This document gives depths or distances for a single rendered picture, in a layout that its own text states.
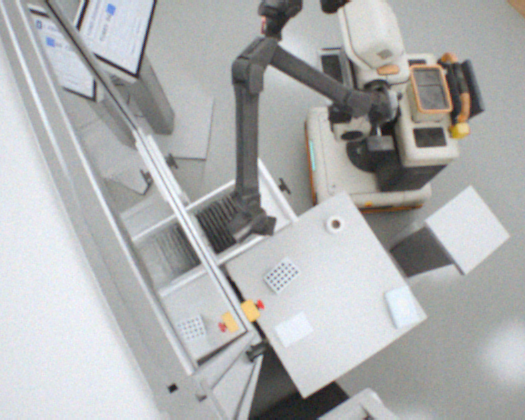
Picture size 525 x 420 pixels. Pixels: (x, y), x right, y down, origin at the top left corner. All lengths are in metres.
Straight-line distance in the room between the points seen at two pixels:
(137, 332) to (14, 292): 0.15
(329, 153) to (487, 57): 1.61
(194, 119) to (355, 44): 1.57
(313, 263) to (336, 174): 0.75
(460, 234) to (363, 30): 0.94
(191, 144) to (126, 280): 2.24
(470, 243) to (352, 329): 0.62
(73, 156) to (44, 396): 0.23
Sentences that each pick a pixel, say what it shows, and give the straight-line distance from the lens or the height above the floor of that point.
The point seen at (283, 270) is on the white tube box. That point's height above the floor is 0.79.
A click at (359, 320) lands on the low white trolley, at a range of 1.60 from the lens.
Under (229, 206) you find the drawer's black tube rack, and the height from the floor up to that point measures 0.90.
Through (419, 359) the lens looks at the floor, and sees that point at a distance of 2.49.
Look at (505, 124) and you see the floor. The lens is 3.10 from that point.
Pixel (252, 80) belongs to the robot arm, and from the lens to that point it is 1.01.
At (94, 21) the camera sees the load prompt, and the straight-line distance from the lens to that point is 1.75.
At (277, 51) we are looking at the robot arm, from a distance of 1.06.
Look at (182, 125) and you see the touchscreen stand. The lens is 2.64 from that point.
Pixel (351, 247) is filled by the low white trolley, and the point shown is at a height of 0.76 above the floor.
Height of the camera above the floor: 2.33
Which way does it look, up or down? 75 degrees down
